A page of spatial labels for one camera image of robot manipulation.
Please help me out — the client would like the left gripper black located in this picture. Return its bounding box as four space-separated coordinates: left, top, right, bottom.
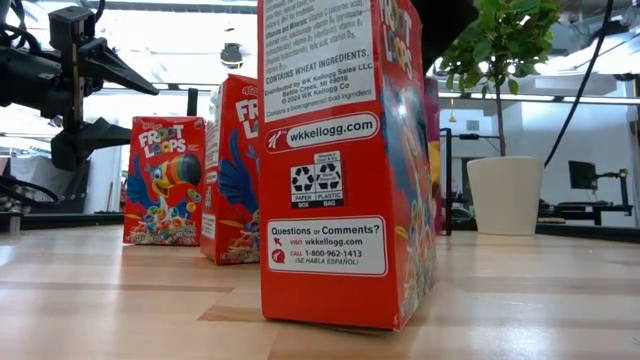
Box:
0 5 160 172

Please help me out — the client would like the red Froot Loops cereal box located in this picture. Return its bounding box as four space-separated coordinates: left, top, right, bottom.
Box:
199 73 261 266
122 115 207 247
257 0 441 332

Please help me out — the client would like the black dome ceiling fixture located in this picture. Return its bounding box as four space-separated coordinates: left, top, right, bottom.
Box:
219 42 245 70

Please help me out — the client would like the green leafy plant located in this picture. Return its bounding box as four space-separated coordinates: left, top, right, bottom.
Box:
437 0 561 157

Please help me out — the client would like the white plant pot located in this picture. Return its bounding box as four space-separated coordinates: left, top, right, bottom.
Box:
466 155 545 236

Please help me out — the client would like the black monitor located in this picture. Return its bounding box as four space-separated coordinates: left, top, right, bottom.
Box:
568 159 599 191

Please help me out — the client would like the black desk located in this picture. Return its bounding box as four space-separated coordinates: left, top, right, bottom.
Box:
537 199 635 226

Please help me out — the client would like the thin black cable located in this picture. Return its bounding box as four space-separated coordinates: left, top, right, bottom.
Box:
543 0 615 169

